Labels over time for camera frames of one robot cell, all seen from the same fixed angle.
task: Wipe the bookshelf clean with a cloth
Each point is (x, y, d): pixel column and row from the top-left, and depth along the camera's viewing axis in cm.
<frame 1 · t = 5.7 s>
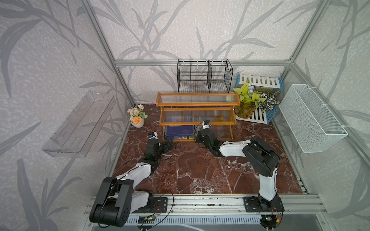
left hand: (167, 141, 90), fingers open
right hand: (197, 131, 96), fingers closed
orange wooden bookshelf: (184, 116, 107), point 6 cm above the table
flower pot with orange flowers: (137, 116, 101), point 11 cm above the table
green potted plant: (248, 104, 101), point 16 cm above the table
variegated dark leaf plant: (270, 95, 91), point 28 cm above the table

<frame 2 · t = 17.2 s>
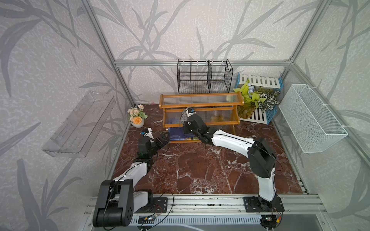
left hand: (165, 135, 87), fingers open
right hand: (184, 121, 88), fingers closed
the named things where they were.

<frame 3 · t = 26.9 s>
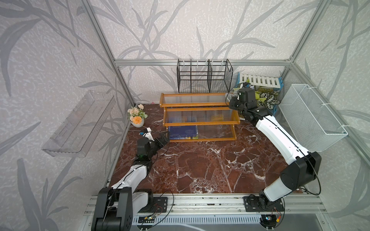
left hand: (166, 135, 85), fingers open
right hand: (232, 98, 81), fingers closed
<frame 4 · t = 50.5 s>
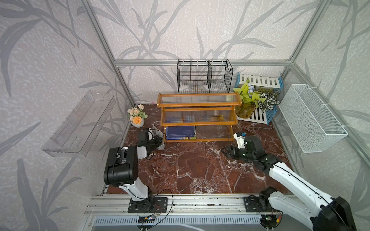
left hand: (163, 137, 97), fingers closed
right hand: (224, 149, 80), fingers open
